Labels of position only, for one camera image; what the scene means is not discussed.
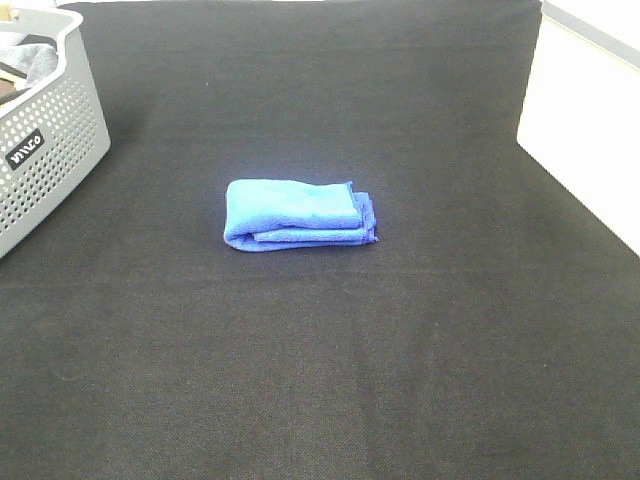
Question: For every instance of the white plastic storage box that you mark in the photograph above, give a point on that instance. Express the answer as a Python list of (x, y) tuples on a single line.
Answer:
[(580, 114)]

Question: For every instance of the grey towel in basket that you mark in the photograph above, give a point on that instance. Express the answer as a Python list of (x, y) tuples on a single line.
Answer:
[(29, 63)]

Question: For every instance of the blue microfibre towel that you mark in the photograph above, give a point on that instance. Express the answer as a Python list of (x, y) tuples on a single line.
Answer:
[(269, 215)]

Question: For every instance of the grey perforated laundry basket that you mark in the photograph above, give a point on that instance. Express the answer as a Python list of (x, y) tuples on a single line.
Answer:
[(53, 135)]

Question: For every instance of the brown and yellow folded cloths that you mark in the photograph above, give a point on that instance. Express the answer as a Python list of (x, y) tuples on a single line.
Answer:
[(12, 83)]

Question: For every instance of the black table cover cloth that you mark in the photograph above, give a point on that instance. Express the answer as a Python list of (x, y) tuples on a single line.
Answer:
[(492, 331)]

